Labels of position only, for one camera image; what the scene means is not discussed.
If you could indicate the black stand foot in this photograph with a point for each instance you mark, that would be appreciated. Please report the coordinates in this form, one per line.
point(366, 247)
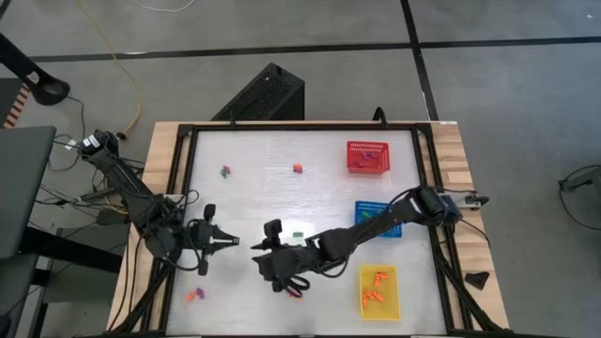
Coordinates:
point(47, 89)

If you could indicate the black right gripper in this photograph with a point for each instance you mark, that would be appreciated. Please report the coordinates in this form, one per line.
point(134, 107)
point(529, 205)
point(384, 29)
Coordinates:
point(286, 267)

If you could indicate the yellow plastic basket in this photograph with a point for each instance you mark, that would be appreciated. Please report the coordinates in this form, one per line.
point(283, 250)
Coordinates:
point(389, 310)

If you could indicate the blue plastic basket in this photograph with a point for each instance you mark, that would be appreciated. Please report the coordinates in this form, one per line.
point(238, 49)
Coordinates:
point(364, 206)

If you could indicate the black perforated computer case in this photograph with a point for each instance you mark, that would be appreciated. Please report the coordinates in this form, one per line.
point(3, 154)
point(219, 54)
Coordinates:
point(267, 94)

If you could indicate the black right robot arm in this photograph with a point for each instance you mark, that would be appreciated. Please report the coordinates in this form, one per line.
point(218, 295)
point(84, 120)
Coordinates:
point(375, 225)

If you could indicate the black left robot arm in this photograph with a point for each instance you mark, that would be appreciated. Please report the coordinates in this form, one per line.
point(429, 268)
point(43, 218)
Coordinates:
point(127, 183)

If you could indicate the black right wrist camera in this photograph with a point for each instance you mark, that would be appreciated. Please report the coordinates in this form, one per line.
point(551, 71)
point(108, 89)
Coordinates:
point(272, 229)

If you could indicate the dark grey desk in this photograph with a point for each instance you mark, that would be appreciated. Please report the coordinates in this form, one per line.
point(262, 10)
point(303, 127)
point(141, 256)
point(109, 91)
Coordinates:
point(23, 188)

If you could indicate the black floor beam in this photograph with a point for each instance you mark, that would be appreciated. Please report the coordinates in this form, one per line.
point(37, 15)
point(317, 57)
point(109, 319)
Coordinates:
point(70, 249)

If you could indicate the red plastic basket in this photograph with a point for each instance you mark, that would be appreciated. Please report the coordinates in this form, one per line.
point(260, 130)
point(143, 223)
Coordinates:
point(382, 166)

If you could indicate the black metal table frame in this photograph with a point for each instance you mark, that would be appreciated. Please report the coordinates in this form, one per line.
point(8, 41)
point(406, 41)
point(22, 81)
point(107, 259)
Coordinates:
point(305, 127)

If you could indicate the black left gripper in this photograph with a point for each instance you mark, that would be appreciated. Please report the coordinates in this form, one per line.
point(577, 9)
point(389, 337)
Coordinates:
point(202, 239)

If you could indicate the orange black striped board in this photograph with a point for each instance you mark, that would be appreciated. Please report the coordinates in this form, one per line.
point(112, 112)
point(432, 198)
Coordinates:
point(16, 110)

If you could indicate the black triangular bracket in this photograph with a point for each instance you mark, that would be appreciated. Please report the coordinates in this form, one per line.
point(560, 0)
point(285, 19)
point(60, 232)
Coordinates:
point(478, 280)

